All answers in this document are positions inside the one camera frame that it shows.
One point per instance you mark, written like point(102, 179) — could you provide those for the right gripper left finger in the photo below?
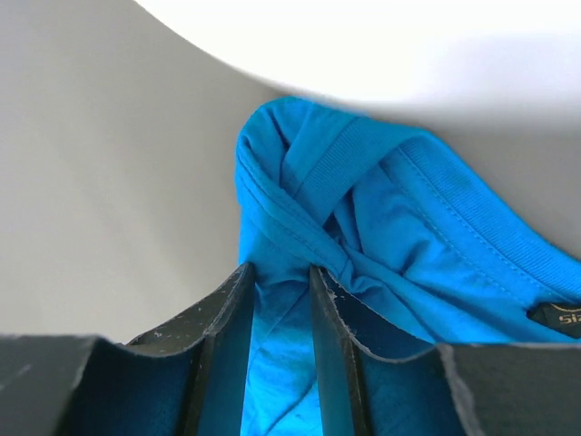
point(184, 377)

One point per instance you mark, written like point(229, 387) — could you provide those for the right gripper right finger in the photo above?
point(375, 379)

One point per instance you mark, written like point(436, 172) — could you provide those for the blue t shirt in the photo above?
point(401, 222)

